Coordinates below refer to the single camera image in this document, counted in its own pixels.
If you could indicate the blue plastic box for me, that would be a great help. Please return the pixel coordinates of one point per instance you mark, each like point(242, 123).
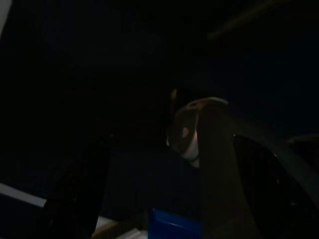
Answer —
point(172, 224)

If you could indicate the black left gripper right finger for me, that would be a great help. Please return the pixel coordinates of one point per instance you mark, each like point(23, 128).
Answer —
point(274, 199)

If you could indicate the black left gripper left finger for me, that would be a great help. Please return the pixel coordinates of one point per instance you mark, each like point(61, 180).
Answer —
point(79, 194)

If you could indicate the white floor tape strip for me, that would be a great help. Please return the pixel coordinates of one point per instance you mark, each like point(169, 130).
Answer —
point(22, 195)

